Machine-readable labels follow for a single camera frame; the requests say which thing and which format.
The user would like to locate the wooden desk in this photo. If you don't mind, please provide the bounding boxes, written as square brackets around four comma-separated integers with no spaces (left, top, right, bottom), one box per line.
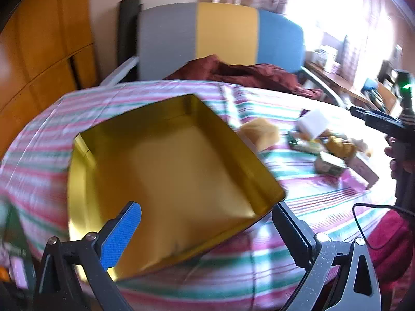
[305,60,399,111]

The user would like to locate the dark red jacket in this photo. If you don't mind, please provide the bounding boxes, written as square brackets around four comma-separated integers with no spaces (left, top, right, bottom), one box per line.
[165,54,322,100]

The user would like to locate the white box with line drawing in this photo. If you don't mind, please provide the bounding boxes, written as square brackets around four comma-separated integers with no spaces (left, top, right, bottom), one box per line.
[348,152,380,188]

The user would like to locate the wooden wardrobe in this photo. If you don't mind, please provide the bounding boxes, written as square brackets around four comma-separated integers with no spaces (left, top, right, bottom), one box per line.
[0,0,99,160]

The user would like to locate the white box on desk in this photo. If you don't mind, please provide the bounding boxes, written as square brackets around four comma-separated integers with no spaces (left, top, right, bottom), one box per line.
[313,46,342,72]

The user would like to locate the golden-brown crumpled item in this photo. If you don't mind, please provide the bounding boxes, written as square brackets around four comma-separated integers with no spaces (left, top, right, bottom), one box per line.
[325,135,358,158]

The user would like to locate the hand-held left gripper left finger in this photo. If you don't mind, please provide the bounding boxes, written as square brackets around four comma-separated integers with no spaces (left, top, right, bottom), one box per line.
[32,201,142,311]

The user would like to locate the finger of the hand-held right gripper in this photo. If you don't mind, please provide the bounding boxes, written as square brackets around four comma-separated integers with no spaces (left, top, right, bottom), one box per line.
[349,104,402,132]

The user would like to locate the cream box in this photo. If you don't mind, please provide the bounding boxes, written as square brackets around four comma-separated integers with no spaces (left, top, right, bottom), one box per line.
[296,109,330,139]

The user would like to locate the person's right hand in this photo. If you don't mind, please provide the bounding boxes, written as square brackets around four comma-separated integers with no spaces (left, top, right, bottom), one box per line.
[383,136,403,179]

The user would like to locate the dark green box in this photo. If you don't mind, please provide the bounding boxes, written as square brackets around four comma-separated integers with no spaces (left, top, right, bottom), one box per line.
[0,201,37,299]

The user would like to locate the black cable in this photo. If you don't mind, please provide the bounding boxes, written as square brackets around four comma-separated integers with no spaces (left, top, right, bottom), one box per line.
[352,202,406,251]

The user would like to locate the striped tablecloth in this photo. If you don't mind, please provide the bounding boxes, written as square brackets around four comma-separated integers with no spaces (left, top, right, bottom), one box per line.
[0,79,400,311]

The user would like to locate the black rolled mat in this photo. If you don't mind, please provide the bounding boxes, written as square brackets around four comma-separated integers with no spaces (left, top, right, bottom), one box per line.
[117,0,143,72]

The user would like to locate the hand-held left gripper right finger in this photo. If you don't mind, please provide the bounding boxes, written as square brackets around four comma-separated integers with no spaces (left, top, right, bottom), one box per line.
[272,201,382,311]

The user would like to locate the grey yellow blue chair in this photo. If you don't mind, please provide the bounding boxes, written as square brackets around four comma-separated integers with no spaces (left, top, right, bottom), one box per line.
[99,2,345,108]

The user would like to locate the small green packet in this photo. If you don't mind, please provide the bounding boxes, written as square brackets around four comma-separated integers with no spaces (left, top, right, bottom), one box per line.
[287,133,304,150]

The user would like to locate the green and white box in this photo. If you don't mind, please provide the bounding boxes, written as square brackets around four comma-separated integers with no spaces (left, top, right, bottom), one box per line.
[316,152,347,177]

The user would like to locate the pink packet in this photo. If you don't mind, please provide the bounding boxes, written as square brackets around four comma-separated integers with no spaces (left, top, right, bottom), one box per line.
[340,170,368,192]

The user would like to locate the large yellow sponge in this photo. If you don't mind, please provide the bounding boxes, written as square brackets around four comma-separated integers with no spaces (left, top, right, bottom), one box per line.
[239,117,280,152]

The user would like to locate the gold tin box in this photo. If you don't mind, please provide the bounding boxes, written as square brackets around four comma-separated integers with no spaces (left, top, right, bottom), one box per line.
[67,94,286,282]

